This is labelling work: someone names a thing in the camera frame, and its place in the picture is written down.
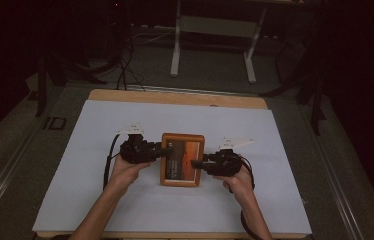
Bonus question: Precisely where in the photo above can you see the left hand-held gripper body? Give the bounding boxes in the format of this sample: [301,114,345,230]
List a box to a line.
[114,123,162,165]

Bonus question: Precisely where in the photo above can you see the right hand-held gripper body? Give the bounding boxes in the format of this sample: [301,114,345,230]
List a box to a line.
[204,136,255,178]

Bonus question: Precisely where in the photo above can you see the wooden picture frame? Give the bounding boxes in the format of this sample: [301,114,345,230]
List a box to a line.
[159,132,206,188]

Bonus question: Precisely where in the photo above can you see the person's left hand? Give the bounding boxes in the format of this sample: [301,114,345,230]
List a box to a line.
[109,154,153,195]

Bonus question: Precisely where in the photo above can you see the person's right hand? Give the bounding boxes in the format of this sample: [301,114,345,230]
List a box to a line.
[212,164,255,205]

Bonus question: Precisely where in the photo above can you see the wooden table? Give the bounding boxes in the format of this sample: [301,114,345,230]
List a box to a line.
[36,88,310,240]

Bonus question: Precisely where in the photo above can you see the white sheet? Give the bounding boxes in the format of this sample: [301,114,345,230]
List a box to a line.
[31,99,313,235]

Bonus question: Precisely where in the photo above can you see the black stand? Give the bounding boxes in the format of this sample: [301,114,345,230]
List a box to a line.
[258,33,329,136]
[34,49,109,118]

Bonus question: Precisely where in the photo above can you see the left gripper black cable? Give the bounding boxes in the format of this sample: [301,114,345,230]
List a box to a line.
[102,133,123,192]

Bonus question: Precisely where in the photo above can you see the metal floor rail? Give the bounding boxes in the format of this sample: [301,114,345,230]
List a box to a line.
[125,83,260,98]
[298,103,365,240]
[0,126,40,228]

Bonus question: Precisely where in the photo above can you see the black floor cables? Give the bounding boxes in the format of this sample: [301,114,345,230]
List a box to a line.
[116,36,147,92]

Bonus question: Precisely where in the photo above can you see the black rectangular floor frame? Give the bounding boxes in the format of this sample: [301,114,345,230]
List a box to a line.
[42,116,67,131]

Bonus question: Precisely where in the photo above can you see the white floor cable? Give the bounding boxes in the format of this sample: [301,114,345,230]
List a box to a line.
[130,24,177,47]

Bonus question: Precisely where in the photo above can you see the white metal desk frame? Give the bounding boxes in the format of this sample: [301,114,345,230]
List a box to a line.
[169,0,270,85]

